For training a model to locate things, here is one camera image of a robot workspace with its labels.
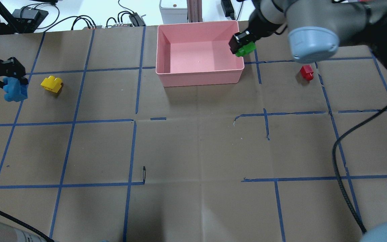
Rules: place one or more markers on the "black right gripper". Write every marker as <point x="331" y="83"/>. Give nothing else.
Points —
<point x="261" y="27"/>

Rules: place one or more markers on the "red toy block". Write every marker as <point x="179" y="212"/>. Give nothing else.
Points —
<point x="307" y="72"/>

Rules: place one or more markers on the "black power adapter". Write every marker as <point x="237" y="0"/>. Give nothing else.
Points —
<point x="228" y="9"/>

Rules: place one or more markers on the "aluminium frame post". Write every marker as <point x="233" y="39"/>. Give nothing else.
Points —
<point x="194" y="11"/>

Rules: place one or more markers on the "brown paper table cover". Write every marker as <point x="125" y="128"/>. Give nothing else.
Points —
<point x="116" y="156"/>

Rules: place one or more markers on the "pink plastic box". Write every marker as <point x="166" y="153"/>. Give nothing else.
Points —
<point x="193" y="54"/>

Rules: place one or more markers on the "yellow toy block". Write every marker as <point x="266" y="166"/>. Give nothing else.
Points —
<point x="52" y="84"/>

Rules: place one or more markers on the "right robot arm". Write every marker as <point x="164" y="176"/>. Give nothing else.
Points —
<point x="317" y="28"/>

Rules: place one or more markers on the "green toy block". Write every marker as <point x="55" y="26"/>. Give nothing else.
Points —
<point x="246" y="49"/>

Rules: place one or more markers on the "blue toy block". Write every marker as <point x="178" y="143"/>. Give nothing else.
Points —
<point x="15" y="91"/>

